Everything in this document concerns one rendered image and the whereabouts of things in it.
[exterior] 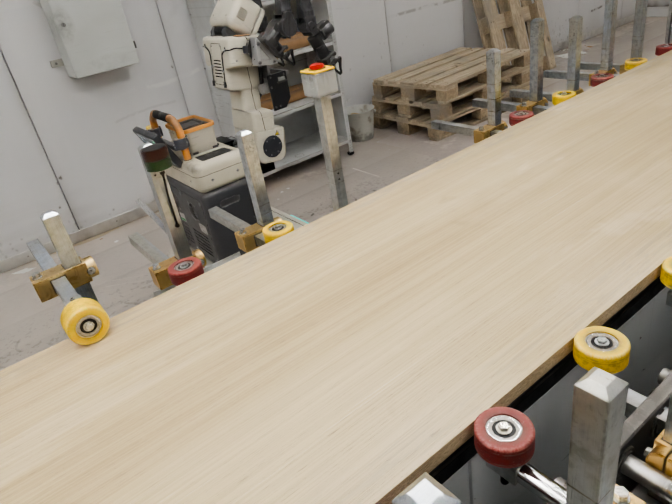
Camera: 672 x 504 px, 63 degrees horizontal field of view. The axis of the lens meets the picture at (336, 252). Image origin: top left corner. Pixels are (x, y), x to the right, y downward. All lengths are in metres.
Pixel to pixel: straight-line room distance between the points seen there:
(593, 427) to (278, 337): 0.59
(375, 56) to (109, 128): 2.40
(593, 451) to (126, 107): 3.80
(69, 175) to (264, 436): 3.39
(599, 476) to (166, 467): 0.56
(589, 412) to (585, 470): 0.08
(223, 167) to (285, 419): 1.64
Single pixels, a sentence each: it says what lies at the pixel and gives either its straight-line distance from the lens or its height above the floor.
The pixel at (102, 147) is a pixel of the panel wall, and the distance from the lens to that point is 4.11.
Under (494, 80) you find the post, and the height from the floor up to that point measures 1.00.
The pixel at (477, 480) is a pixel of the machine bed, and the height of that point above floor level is 0.74.
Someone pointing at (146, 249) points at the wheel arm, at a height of 0.86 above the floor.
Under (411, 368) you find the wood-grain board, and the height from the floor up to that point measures 0.90.
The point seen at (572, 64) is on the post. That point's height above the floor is 0.94.
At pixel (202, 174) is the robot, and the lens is 2.34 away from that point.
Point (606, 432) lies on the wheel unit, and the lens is 0.60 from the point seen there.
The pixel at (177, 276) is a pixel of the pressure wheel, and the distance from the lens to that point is 1.32.
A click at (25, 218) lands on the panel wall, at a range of 4.11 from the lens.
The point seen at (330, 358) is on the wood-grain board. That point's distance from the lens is 0.95.
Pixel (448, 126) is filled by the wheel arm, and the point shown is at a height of 0.82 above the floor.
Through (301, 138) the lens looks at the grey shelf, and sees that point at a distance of 4.74.
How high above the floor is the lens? 1.51
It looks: 29 degrees down
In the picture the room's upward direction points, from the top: 10 degrees counter-clockwise
